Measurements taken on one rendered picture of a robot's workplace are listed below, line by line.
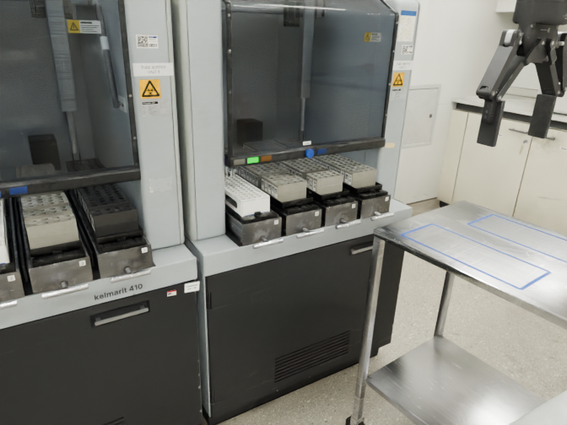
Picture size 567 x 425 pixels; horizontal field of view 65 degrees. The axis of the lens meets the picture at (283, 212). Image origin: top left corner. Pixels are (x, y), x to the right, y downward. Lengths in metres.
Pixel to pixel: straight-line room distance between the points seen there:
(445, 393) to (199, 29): 1.31
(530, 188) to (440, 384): 2.02
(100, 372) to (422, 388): 0.99
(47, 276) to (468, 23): 3.20
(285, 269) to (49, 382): 0.73
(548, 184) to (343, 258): 1.99
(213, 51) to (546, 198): 2.57
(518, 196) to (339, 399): 2.08
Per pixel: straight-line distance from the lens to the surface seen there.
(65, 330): 1.31
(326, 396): 1.92
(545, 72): 0.85
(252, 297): 1.46
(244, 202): 1.34
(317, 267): 1.55
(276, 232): 1.39
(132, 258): 1.24
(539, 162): 3.35
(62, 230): 1.26
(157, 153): 1.26
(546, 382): 2.30
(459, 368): 1.74
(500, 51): 0.75
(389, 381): 1.61
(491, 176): 3.55
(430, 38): 3.42
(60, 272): 1.22
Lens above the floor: 1.35
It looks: 23 degrees down
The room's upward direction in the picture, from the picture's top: 2 degrees clockwise
